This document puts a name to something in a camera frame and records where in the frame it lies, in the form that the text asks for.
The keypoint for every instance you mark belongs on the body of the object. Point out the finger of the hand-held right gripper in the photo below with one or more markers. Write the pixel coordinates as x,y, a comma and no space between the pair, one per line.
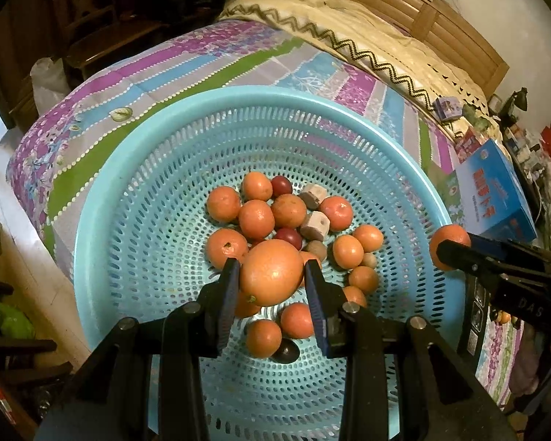
489,243
457,259

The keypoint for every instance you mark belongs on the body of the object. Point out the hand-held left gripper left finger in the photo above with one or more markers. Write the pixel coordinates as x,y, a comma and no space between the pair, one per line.
227,303

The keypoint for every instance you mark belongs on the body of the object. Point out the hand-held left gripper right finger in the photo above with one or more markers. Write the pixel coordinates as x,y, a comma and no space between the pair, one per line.
316,303

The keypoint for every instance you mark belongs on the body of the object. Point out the small orange tangerine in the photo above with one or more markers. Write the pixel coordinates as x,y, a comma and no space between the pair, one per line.
454,232

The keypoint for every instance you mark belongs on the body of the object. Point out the pile of oranges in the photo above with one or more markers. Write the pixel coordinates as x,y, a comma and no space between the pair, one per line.
503,318

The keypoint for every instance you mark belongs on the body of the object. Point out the large orange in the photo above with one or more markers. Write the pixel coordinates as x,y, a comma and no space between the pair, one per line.
271,271

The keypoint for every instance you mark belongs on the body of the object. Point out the heap of tangerines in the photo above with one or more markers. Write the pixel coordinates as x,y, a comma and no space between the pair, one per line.
257,218

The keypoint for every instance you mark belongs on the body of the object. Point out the teal perforated plastic basket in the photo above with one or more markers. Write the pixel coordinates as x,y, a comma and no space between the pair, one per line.
142,239

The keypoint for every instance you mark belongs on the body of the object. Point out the brown longan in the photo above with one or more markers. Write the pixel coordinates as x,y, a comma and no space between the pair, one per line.
368,259
315,250

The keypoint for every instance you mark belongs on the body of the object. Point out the blue cardboard box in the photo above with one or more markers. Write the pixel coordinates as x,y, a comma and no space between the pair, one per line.
491,188

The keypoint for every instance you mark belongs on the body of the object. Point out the dark plum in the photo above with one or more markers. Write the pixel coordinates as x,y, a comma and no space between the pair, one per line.
287,353

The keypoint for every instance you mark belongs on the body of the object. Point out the pink cloth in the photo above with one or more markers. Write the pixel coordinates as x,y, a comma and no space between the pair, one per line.
528,363

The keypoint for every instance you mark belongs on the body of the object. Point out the red plum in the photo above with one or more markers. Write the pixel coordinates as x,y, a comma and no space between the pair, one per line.
287,237
280,186

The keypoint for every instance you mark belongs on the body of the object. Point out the pale speckled cube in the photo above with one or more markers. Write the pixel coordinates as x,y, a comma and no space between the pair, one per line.
315,226
313,191

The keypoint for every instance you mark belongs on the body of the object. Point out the dark green leafy bundle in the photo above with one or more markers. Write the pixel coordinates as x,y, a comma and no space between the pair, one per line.
480,117

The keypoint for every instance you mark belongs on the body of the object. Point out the purple printed pack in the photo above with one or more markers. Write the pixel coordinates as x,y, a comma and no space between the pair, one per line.
447,108

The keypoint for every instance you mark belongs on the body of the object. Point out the black desk lamp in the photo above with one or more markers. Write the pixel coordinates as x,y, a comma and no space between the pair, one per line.
514,101

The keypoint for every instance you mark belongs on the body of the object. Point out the green plastic bag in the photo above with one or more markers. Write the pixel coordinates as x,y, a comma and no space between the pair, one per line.
11,321

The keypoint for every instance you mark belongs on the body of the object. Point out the wooden headboard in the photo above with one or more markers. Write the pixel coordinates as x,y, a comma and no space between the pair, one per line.
441,23

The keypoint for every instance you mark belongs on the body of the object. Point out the floral striped bed sheet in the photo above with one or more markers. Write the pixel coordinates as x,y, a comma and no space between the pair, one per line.
119,92

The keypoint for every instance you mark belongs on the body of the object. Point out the cream quilt zigzag trim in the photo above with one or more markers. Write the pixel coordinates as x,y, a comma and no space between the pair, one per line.
349,23

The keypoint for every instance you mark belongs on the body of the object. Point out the white plastic bag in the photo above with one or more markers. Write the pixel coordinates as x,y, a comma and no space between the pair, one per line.
50,82

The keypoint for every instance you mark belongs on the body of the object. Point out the wooden chair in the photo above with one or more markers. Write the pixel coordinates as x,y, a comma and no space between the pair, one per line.
101,23

